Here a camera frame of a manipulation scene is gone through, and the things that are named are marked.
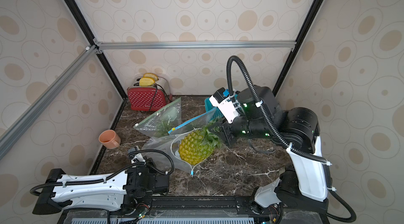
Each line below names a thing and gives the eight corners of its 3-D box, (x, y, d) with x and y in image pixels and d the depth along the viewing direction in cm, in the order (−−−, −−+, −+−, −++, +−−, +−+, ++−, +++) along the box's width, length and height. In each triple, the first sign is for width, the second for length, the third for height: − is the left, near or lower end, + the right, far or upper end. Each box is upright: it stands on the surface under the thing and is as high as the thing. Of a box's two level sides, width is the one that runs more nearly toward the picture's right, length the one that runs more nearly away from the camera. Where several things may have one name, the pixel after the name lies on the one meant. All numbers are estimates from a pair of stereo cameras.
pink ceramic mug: (103, 150, 94) (95, 142, 87) (109, 137, 100) (101, 129, 92) (121, 150, 94) (114, 142, 87) (126, 137, 100) (119, 129, 92)
